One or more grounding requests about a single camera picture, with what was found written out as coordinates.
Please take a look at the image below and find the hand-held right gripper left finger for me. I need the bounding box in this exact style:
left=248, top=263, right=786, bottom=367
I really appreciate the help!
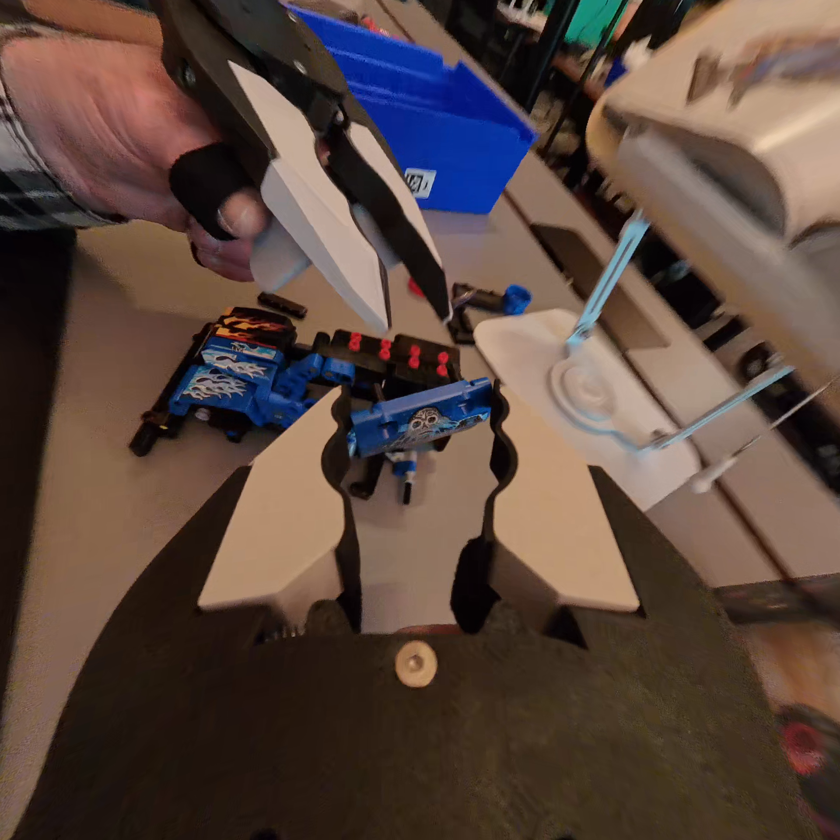
left=197, top=386, right=364, bottom=634

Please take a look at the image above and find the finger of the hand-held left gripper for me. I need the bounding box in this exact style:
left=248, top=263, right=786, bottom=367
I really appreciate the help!
left=226, top=60, right=395, bottom=336
left=327, top=121, right=455, bottom=324

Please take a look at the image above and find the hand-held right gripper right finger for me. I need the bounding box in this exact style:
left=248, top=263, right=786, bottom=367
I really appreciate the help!
left=449, top=379, right=642, bottom=635

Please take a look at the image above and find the blue flame toy brick truck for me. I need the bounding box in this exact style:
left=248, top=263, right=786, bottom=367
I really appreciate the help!
left=128, top=305, right=463, bottom=506

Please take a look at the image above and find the blue skull side panel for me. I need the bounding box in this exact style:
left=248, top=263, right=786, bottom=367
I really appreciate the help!
left=346, top=377, right=494, bottom=460

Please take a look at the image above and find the person's left forearm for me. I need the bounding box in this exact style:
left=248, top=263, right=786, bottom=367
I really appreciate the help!
left=0, top=20, right=161, bottom=232

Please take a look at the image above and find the person's left hand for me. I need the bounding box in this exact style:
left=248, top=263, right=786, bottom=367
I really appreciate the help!
left=0, top=39, right=270, bottom=283

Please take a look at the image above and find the blue storage bin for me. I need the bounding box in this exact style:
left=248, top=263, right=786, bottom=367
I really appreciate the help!
left=285, top=3, right=539, bottom=216

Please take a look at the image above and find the short black beam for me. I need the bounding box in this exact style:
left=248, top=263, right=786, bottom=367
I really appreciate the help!
left=257, top=291, right=308, bottom=320

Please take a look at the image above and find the clear round suction cup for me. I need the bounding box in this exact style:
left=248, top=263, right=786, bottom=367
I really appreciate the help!
left=567, top=364, right=614, bottom=411

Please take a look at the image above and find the black perforated floor mat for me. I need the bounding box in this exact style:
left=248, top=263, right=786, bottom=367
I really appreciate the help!
left=0, top=226, right=77, bottom=690

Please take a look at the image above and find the white truck picture card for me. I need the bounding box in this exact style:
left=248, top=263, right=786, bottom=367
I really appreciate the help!
left=586, top=0, right=840, bottom=500

